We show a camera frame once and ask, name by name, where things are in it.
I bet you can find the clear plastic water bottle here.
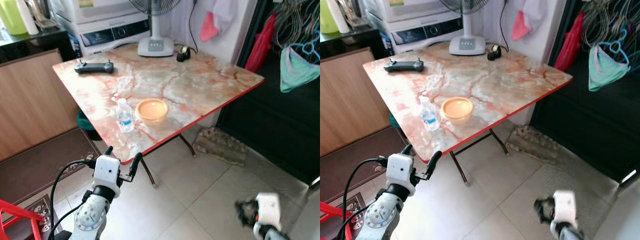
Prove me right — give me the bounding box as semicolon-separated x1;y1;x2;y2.
115;98;135;133
419;96;441;132

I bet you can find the brown doormat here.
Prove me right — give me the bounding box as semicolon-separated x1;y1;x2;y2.
0;128;102;207
320;125;409;204

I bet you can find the orange plastic bowl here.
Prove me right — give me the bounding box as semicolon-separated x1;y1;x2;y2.
135;98;170;126
440;97;475;125

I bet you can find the grey speckled floor mat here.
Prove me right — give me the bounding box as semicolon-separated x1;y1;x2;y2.
504;124;561;164
192;127;249;166

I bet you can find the patterned floor mat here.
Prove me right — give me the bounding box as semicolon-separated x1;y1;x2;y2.
344;192;370;240
19;194;65;240

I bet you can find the wooden cabinet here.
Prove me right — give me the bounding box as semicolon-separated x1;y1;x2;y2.
320;47;394;158
0;48;82;162

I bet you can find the red plastic chair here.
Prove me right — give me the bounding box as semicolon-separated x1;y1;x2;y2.
0;198;45;240
320;200;344;240

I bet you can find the black handheld remote controller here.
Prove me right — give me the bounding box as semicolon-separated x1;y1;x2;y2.
74;60;114;75
383;58;425;73

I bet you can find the marble pattern folding table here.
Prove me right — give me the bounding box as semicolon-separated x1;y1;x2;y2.
52;42;265;189
362;41;575;186

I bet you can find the white standing fan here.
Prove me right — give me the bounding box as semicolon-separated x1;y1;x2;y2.
128;0;182;58
438;0;494;56

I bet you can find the white boxed appliance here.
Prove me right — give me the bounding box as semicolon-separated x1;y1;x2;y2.
361;0;464;55
49;0;152;57

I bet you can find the black counter top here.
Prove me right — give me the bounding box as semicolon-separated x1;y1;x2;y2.
320;25;382;61
0;26;77;64

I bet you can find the green hanging garment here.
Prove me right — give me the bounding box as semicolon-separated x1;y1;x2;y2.
587;44;631;93
279;46;321;94

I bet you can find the light blue plastic hanger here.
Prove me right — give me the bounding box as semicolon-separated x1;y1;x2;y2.
289;29;321;57
596;27;631;57

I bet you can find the shiny metal pot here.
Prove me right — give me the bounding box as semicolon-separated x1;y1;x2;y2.
27;0;57;29
344;0;369;29

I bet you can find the white plastic bottle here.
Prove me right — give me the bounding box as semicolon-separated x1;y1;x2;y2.
327;0;351;35
16;0;40;36

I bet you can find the pink cloth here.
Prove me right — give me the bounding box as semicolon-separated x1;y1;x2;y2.
199;12;221;43
510;10;531;42

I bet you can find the green plastic container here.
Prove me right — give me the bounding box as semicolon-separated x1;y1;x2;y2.
320;0;341;35
0;0;29;36

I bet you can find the red hanging cloth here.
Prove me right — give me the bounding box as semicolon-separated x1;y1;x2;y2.
553;12;585;73
244;13;277;74

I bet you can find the white hanging garment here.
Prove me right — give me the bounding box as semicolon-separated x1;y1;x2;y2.
202;0;236;32
515;0;549;31

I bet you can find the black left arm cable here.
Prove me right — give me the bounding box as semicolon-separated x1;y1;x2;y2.
48;158;97;240
341;157;389;240

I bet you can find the black fan power cord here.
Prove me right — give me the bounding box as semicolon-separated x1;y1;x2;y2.
188;0;199;54
499;0;510;52

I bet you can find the bundle of wire hangers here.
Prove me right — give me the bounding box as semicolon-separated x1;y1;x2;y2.
273;0;321;49
581;0;640;47

